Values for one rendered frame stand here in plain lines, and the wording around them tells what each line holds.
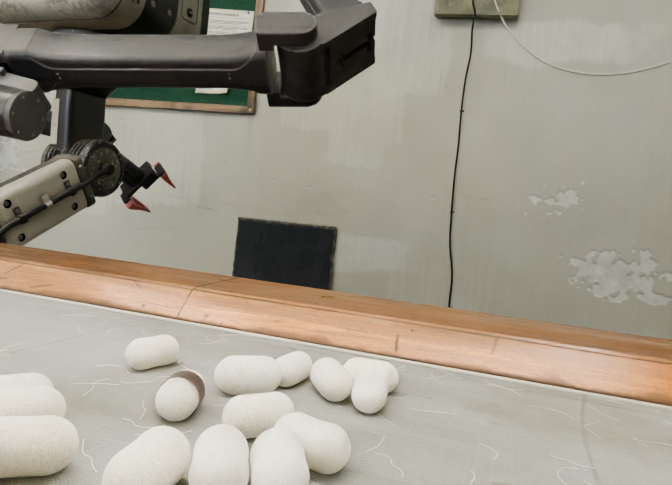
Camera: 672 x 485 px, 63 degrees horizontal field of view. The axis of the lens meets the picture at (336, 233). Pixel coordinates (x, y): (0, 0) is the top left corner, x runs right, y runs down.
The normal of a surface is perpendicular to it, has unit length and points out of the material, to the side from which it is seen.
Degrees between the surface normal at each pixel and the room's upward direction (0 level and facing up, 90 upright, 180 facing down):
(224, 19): 88
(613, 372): 45
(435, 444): 0
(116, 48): 56
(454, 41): 90
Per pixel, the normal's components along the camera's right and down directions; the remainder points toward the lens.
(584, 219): -0.22, 0.04
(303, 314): -0.15, -0.69
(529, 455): 0.10, -0.99
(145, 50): -0.04, -0.52
